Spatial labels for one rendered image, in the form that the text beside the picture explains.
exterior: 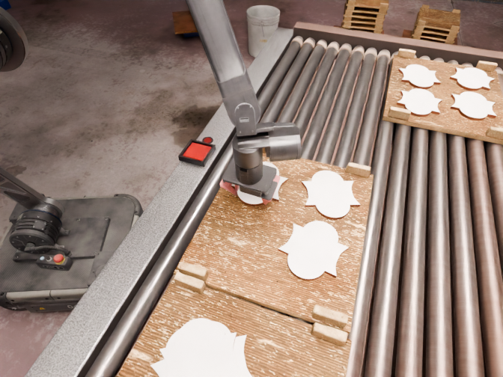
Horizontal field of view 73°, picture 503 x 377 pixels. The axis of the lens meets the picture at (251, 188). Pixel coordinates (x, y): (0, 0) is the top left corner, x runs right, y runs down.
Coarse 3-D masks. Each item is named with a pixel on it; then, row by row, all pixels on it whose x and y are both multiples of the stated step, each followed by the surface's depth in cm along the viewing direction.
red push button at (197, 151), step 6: (192, 144) 94; (198, 144) 94; (186, 150) 92; (192, 150) 92; (198, 150) 92; (204, 150) 92; (186, 156) 91; (192, 156) 91; (198, 156) 91; (204, 156) 91
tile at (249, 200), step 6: (264, 162) 87; (276, 168) 86; (276, 174) 84; (282, 180) 83; (234, 186) 81; (240, 192) 80; (276, 192) 80; (240, 198) 78; (246, 198) 78; (252, 198) 78; (258, 198) 79; (276, 198) 79; (246, 204) 78; (252, 204) 78; (258, 204) 78
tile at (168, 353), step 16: (192, 320) 58; (208, 320) 58; (192, 336) 56; (208, 336) 56; (224, 336) 56; (176, 352) 54; (192, 352) 54; (208, 352) 54; (224, 352) 54; (176, 368) 53; (192, 368) 53; (208, 368) 53; (224, 368) 53
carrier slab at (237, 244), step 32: (288, 160) 89; (224, 192) 81; (288, 192) 81; (224, 224) 75; (256, 224) 75; (288, 224) 75; (352, 224) 75; (192, 256) 70; (224, 256) 70; (256, 256) 70; (352, 256) 70; (224, 288) 65; (256, 288) 65; (288, 288) 65; (320, 288) 65; (352, 288) 65
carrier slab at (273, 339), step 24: (168, 288) 65; (168, 312) 62; (192, 312) 62; (216, 312) 62; (240, 312) 62; (264, 312) 62; (144, 336) 59; (168, 336) 59; (264, 336) 59; (288, 336) 59; (312, 336) 59; (144, 360) 57; (264, 360) 57; (288, 360) 57; (312, 360) 57; (336, 360) 57
